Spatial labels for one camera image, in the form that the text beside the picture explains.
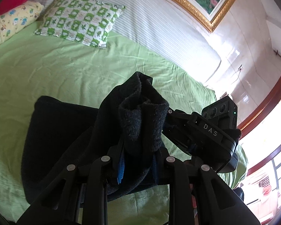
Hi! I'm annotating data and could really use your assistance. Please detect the black fleece pants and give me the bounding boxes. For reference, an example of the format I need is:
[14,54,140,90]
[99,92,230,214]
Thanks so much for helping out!
[21,72,169,203]

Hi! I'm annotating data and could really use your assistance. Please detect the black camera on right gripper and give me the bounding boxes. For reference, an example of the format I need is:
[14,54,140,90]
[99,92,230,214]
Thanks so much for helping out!
[201,95,238,130]

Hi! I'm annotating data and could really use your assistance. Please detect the green white patterned pillow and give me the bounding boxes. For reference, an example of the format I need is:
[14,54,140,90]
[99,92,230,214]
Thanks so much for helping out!
[34,0,125,49]

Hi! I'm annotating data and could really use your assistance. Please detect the yellow cartoon print pillow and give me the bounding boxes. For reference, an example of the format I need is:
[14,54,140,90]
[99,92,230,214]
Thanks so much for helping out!
[0,1,44,45]

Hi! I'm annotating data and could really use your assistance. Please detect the green bed sheet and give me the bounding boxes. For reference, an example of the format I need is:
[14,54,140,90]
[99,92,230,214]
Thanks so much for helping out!
[0,19,249,225]

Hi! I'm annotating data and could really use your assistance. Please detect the white striped mattress cover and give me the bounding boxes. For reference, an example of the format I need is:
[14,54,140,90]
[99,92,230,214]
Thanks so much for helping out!
[31,0,221,83]

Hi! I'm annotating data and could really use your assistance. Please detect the red wooden window frame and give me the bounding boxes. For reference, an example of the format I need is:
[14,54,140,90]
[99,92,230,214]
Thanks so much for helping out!
[240,77,281,174]

